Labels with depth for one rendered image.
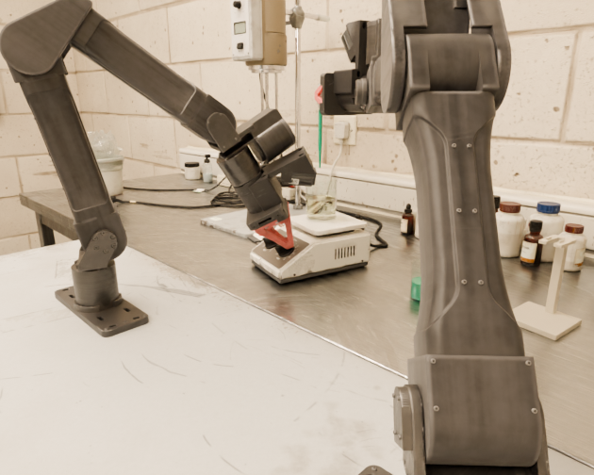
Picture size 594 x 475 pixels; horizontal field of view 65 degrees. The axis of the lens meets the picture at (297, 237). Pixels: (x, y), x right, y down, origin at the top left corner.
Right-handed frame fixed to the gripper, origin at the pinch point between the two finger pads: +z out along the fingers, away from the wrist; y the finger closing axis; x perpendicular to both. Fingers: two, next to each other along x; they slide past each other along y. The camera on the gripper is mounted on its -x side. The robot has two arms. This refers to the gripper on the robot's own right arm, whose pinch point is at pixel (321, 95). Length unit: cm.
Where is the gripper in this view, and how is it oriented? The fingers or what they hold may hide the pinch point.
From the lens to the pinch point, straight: 88.7
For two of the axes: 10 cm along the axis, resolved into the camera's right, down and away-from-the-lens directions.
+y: -8.7, 1.3, -4.7
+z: -4.9, -2.4, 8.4
